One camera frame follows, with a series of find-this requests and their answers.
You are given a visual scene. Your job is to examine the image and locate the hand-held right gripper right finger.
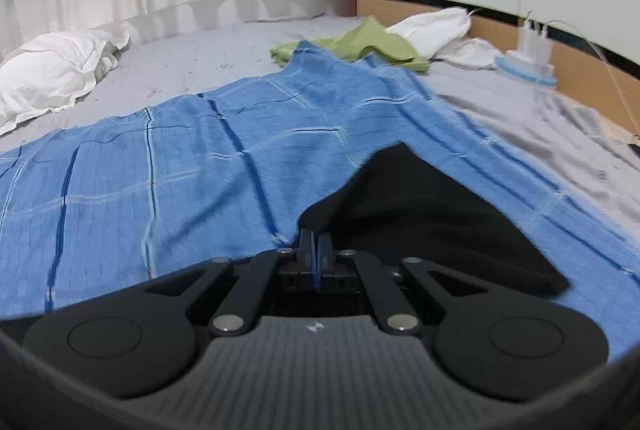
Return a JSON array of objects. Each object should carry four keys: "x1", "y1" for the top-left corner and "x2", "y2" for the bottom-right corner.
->
[{"x1": 318, "y1": 233, "x2": 494, "y2": 337}]

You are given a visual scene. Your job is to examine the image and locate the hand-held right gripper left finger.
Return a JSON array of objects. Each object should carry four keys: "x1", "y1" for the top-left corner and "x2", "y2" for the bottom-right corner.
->
[{"x1": 144, "y1": 230, "x2": 318, "y2": 337}]

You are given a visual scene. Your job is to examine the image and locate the black pants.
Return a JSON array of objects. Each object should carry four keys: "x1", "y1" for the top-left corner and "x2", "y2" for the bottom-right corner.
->
[{"x1": 300, "y1": 142, "x2": 571, "y2": 298}]

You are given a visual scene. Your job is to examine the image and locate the blue plaid blanket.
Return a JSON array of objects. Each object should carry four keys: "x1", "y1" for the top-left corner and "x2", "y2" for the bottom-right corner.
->
[{"x1": 0, "y1": 40, "x2": 640, "y2": 363}]

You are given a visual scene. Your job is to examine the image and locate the green cloth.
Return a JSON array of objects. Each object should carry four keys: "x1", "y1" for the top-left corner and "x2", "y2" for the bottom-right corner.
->
[{"x1": 269, "y1": 16, "x2": 431, "y2": 74}]

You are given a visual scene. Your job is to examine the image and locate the grey bed sheet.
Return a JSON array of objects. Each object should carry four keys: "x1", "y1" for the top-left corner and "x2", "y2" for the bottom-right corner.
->
[{"x1": 0, "y1": 14, "x2": 640, "y2": 261}]

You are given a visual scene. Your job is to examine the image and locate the small white cloth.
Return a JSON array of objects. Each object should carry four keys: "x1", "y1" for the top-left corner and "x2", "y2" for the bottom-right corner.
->
[{"x1": 435, "y1": 37, "x2": 503, "y2": 70}]

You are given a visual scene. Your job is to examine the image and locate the white towel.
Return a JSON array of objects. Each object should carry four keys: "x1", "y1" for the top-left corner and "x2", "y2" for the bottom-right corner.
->
[{"x1": 385, "y1": 7, "x2": 472, "y2": 60}]

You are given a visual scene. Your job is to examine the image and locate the white and blue power strip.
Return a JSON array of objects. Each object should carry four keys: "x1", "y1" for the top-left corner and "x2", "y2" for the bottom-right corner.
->
[{"x1": 492, "y1": 50, "x2": 560, "y2": 88}]

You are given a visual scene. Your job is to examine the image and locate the white charger plug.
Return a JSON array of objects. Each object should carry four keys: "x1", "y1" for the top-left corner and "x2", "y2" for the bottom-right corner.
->
[{"x1": 517, "y1": 17, "x2": 551, "y2": 65}]

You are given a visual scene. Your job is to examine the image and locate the white pillow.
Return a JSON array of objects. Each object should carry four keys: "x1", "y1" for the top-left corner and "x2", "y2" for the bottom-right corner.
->
[{"x1": 0, "y1": 22, "x2": 132, "y2": 135}]

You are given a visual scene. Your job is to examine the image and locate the white cable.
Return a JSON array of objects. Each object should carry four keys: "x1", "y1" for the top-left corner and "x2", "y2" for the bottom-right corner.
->
[{"x1": 517, "y1": 0, "x2": 640, "y2": 135}]

